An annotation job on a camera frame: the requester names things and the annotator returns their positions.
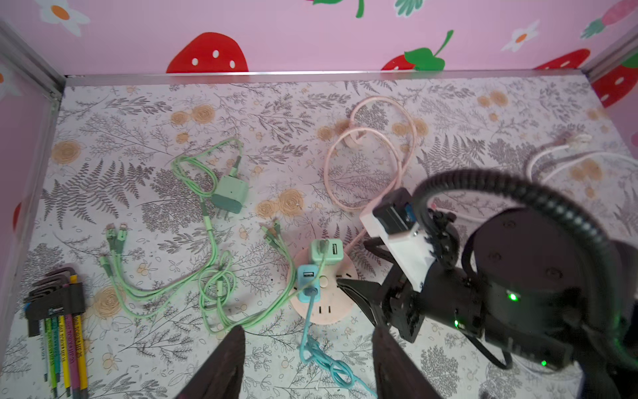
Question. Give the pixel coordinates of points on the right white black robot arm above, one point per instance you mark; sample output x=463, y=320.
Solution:
x=509, y=263

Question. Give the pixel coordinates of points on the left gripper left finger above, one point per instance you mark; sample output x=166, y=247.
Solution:
x=222, y=373

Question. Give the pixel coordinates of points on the light green usb charger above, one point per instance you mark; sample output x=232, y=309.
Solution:
x=327, y=251

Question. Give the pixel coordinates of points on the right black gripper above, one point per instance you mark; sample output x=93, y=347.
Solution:
x=448, y=297

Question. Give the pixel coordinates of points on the round pink power socket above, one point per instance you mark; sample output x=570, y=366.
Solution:
x=333, y=305

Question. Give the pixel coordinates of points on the hex key set holder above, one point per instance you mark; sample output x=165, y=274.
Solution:
x=54, y=308

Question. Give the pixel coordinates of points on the teal blue usb charger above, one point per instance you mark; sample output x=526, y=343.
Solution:
x=308, y=283

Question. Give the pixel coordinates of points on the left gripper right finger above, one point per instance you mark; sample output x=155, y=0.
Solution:
x=396, y=376

